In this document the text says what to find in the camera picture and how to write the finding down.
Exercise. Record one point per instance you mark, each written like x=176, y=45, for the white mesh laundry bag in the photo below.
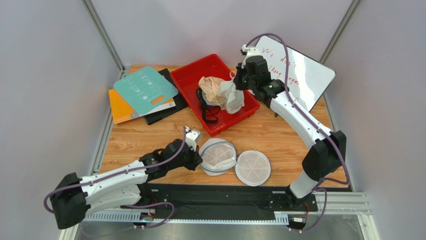
x=252, y=168

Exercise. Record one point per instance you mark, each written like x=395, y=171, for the teal cutting board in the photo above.
x=145, y=89

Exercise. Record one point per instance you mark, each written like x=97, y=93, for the red plastic tray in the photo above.
x=187, y=79

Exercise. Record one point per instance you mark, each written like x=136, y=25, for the black folder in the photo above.
x=179, y=100

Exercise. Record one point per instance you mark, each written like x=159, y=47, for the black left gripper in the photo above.
x=196, y=159

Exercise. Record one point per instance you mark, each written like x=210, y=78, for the white bra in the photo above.
x=233, y=99

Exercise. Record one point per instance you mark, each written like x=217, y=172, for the beige bra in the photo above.
x=213, y=88

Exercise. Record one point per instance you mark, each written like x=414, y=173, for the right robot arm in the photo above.
x=326, y=148

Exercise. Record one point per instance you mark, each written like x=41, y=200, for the white whiteboard with writing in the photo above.
x=307, y=78

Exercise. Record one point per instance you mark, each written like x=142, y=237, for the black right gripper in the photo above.
x=240, y=79

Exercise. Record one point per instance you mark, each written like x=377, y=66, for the grey black bra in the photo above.
x=208, y=112

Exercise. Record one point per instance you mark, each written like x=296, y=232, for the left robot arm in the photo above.
x=75, y=197

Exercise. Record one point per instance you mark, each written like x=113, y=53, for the orange folder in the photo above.
x=122, y=112

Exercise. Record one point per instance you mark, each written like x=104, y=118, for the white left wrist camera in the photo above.
x=192, y=136

